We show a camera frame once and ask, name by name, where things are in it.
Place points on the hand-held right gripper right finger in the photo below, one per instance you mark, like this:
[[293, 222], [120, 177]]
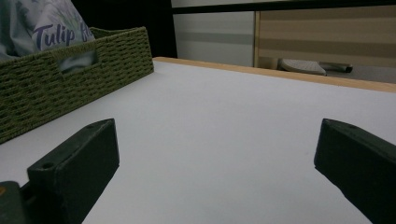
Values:
[[358, 158]]

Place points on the pale floral printed packet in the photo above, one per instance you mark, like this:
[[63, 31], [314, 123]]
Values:
[[37, 25]]

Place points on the green woven basket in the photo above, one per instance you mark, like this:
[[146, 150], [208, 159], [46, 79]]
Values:
[[46, 90]]

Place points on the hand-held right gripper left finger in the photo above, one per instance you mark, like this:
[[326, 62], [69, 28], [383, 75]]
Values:
[[77, 165]]

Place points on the grey flat stand base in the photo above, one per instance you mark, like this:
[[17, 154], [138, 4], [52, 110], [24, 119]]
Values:
[[303, 66]]

